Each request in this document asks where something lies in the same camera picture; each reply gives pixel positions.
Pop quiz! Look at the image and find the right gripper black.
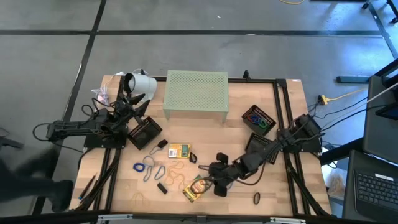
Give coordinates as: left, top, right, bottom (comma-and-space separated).
198, 152, 246, 197

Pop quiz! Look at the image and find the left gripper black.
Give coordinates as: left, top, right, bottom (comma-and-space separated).
113, 94, 151, 130

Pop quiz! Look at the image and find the yellow green crayon box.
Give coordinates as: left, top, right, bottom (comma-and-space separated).
182, 174, 213, 203

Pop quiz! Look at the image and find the yellow green carded package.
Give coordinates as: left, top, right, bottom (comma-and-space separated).
168, 142, 192, 159

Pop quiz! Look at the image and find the black mesh basket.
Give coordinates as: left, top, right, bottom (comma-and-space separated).
245, 133, 280, 165
127, 116, 163, 151
241, 104, 277, 137

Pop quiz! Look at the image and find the white desk spotlight lamp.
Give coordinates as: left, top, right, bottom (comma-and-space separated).
123, 72, 158, 103

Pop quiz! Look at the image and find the green perforated metal shelf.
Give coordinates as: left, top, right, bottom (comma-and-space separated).
162, 70, 230, 124

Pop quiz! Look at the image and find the dark pencil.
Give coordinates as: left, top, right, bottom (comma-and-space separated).
77, 172, 98, 200

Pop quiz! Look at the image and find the person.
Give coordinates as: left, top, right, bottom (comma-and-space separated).
0, 148, 75, 213

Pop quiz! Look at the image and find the beige crumpled bag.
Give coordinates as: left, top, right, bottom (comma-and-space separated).
326, 172, 346, 200

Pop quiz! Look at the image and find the grey chair base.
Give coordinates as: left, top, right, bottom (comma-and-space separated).
0, 126, 25, 151

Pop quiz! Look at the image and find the black laptop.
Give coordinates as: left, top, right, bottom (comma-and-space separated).
341, 149, 398, 224

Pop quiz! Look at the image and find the dark grey computer case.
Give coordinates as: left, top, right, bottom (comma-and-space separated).
362, 67, 398, 165

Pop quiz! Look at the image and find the white lamp power cable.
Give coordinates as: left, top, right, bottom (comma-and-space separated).
90, 68, 147, 110

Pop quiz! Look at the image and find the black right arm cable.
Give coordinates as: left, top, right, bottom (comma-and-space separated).
236, 161, 269, 187

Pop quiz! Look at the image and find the black aluminium table frame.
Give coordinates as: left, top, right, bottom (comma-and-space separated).
70, 74, 336, 218

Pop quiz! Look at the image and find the yellow extension cord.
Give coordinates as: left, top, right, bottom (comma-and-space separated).
319, 88, 369, 105

